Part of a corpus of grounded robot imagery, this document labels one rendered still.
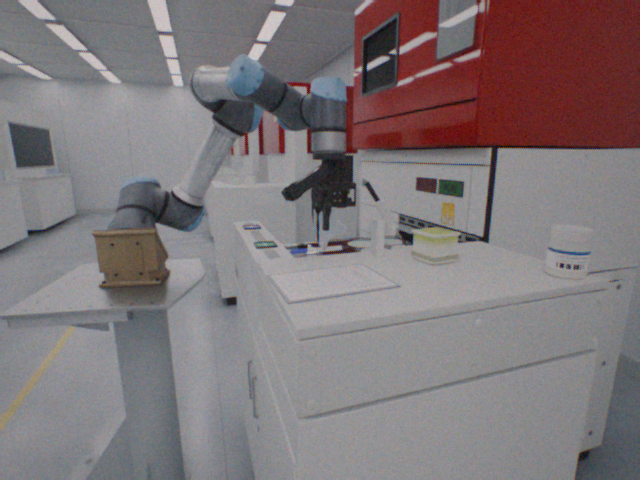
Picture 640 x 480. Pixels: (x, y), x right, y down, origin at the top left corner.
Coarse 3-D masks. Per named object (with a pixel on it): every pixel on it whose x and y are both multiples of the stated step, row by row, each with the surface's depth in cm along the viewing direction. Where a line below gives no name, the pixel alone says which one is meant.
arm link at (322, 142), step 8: (312, 136) 77; (320, 136) 75; (328, 136) 74; (336, 136) 74; (344, 136) 76; (312, 144) 77; (320, 144) 75; (328, 144) 75; (336, 144) 75; (344, 144) 76; (320, 152) 76; (328, 152) 75; (336, 152) 76
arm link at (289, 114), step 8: (288, 88) 77; (288, 96) 77; (296, 96) 79; (304, 96) 78; (280, 104) 77; (288, 104) 78; (296, 104) 79; (272, 112) 79; (280, 112) 79; (288, 112) 79; (296, 112) 80; (280, 120) 85; (288, 120) 81; (296, 120) 81; (304, 120) 79; (288, 128) 86; (296, 128) 84; (304, 128) 83
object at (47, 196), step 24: (0, 120) 515; (24, 120) 578; (48, 120) 672; (0, 144) 520; (24, 144) 571; (48, 144) 663; (0, 168) 526; (24, 168) 565; (48, 168) 655; (24, 192) 548; (48, 192) 594; (72, 192) 704; (48, 216) 587; (72, 216) 695
